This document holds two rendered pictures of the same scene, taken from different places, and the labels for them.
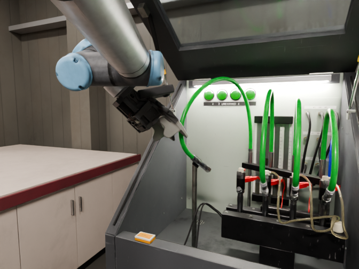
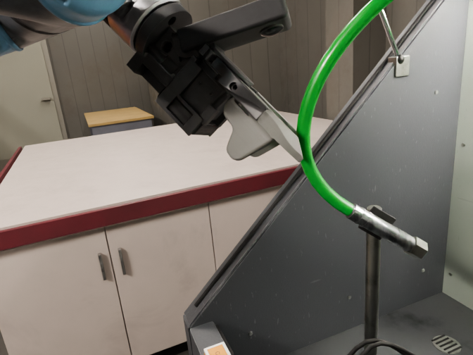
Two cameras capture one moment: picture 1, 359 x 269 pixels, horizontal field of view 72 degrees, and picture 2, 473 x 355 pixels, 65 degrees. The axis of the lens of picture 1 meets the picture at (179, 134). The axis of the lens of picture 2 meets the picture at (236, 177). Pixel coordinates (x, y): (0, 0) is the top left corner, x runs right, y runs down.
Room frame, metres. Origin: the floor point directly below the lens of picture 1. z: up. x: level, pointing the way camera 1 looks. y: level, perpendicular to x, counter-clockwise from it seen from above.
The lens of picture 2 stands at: (0.42, -0.22, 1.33)
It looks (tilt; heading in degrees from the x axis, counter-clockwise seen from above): 17 degrees down; 45
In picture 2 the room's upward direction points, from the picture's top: 5 degrees counter-clockwise
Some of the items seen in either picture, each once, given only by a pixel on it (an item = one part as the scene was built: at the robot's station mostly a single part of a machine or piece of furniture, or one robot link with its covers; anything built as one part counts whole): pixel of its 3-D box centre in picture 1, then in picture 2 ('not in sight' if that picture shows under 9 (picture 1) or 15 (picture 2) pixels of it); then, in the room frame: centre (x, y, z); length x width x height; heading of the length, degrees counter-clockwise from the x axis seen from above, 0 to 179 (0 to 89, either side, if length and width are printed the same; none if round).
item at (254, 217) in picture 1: (277, 239); not in sight; (0.74, -0.31, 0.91); 0.34 x 0.10 x 0.15; 66
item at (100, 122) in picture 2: not in sight; (120, 142); (2.89, 4.47, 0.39); 1.46 x 0.75 x 0.78; 67
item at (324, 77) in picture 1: (255, 81); not in sight; (1.03, -0.31, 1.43); 0.54 x 0.03 x 0.02; 66
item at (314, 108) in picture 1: (318, 138); not in sight; (0.93, -0.53, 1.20); 0.13 x 0.03 x 0.31; 66
